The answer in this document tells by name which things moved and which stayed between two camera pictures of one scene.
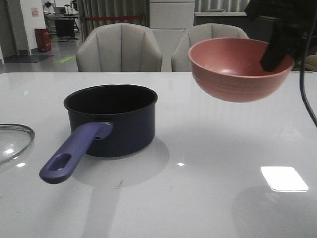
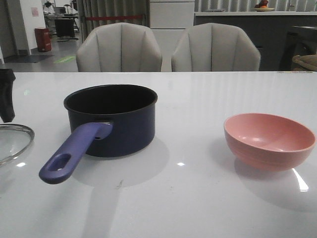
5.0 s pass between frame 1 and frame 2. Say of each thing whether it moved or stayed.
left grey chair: stayed
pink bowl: moved
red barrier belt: stayed
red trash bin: stayed
